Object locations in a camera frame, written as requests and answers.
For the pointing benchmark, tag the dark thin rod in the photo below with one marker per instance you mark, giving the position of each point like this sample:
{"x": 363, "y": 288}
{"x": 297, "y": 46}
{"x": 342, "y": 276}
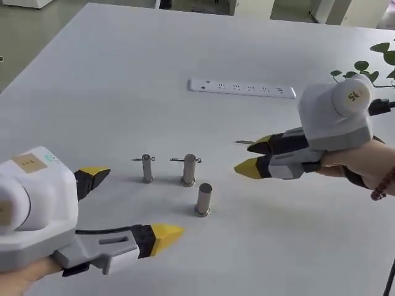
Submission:
{"x": 389, "y": 277}

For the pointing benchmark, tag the white cabinet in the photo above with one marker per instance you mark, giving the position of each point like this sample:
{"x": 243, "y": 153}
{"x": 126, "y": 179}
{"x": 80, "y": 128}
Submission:
{"x": 24, "y": 3}

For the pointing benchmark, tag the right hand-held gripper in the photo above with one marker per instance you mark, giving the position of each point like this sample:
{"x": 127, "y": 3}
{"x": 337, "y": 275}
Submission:
{"x": 336, "y": 117}

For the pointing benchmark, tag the metal cotter pin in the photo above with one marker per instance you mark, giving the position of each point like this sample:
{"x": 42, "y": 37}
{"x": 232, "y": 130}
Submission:
{"x": 243, "y": 142}
{"x": 176, "y": 159}
{"x": 137, "y": 159}

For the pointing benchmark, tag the person's right hand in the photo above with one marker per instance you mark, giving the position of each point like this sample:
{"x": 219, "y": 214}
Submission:
{"x": 355, "y": 160}

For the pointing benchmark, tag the green leafy plant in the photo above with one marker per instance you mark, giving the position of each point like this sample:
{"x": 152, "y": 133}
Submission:
{"x": 361, "y": 66}

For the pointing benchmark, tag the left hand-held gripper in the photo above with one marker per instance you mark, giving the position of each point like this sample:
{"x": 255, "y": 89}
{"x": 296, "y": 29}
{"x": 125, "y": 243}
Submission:
{"x": 40, "y": 197}

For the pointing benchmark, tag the person's left hand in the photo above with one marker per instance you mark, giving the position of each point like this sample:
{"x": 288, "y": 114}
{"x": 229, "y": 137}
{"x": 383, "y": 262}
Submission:
{"x": 21, "y": 280}

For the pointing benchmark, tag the white power strip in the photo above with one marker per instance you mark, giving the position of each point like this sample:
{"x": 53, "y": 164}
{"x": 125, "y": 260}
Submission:
{"x": 240, "y": 88}

